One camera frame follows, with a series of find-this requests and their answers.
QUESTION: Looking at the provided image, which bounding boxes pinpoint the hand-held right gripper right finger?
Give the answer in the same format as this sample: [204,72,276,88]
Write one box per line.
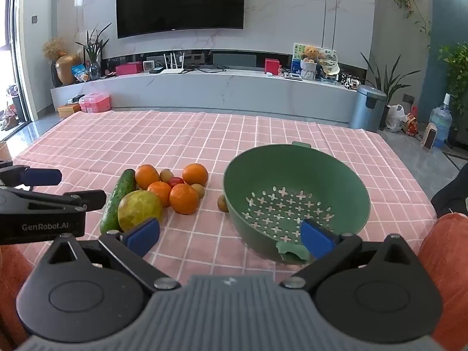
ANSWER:
[280,219,418,293]

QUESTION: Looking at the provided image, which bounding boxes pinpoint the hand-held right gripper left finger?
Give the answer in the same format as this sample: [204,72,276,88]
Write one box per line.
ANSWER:
[46,217,181,293]

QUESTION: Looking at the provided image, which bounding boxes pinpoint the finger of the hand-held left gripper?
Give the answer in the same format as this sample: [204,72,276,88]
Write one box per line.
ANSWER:
[20,189,107,213]
[0,165,62,188]

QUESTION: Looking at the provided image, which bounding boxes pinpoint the green plate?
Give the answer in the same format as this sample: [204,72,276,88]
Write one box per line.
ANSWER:
[223,141,371,265]

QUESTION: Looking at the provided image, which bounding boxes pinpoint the green cucumber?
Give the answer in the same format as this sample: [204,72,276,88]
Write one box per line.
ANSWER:
[100,169,137,235]

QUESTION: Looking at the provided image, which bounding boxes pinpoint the yellow-green pomelo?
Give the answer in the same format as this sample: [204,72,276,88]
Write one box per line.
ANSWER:
[117,190,164,233]

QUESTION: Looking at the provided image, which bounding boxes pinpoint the orange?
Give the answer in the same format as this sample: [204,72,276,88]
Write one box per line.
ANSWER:
[147,181,172,208]
[135,164,160,190]
[169,183,200,215]
[182,163,209,186]

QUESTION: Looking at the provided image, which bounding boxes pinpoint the rust orange fabric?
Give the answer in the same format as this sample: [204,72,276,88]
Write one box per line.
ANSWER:
[417,212,468,341]
[0,244,39,340]

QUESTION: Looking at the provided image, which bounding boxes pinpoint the orange cardboard box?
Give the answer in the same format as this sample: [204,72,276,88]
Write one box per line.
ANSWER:
[57,104,82,118]

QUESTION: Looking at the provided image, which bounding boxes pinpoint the clutter by window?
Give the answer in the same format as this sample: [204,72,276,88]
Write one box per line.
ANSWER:
[0,84,27,132]

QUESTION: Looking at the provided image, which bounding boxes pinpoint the pink plastic storage box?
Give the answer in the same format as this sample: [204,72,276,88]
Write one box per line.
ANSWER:
[79,92,110,114]

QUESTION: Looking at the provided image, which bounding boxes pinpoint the golden orange vase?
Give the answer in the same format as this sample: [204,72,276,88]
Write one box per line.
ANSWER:
[56,54,79,85]

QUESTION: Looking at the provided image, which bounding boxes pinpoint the blue snack packet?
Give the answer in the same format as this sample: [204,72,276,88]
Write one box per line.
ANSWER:
[71,64,90,82]

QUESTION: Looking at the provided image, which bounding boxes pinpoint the pink checked tablecloth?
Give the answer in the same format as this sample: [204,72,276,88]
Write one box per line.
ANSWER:
[13,109,438,282]

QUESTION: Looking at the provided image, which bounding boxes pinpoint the dried yellow flowers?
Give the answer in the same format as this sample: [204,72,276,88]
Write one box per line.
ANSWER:
[42,37,67,61]

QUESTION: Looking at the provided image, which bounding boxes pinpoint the glass sliding door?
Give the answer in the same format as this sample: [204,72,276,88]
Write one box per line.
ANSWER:
[0,0,35,125]

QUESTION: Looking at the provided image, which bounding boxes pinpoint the blue-grey trash can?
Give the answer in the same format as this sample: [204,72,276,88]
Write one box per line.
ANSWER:
[350,85,387,133]

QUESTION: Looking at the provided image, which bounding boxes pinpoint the green plant in glass vase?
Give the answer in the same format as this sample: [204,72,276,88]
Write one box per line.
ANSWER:
[75,23,112,80]

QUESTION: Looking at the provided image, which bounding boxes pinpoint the dark rounded object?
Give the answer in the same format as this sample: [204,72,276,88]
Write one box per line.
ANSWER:
[431,166,468,217]

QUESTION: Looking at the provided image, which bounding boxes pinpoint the white plastic bag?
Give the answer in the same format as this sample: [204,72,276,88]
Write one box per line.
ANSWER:
[385,104,407,132]

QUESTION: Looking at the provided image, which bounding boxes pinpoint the red bag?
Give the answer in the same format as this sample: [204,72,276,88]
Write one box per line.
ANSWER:
[402,106,420,137]

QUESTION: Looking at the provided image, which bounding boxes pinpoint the white router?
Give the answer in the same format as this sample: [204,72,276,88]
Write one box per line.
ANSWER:
[161,53,185,75]

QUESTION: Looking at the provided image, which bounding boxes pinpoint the pink and white appliance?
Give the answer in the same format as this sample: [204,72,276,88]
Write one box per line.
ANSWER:
[422,122,438,150]

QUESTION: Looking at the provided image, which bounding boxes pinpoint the white marble media console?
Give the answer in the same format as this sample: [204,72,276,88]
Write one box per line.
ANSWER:
[50,68,361,125]

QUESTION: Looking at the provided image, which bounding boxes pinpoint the large water bottle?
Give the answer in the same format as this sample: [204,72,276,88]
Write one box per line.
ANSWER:
[428,93,453,149]

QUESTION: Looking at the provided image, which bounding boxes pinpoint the printed hat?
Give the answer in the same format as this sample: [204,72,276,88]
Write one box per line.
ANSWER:
[317,53,340,78]

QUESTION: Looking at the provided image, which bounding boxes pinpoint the long-leaf potted plant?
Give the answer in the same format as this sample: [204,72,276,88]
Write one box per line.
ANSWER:
[360,52,403,100]

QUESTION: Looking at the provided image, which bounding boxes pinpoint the bushy green plant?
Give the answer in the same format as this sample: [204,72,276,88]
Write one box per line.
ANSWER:
[437,42,468,129]

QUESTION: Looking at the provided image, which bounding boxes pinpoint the hanging vine plant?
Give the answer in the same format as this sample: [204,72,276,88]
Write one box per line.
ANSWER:
[383,0,432,50]

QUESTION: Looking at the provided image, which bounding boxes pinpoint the black cables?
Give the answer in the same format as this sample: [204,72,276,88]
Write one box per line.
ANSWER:
[183,64,228,74]

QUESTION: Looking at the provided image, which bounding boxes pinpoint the black wall television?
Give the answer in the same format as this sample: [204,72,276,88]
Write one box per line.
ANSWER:
[116,0,245,39]

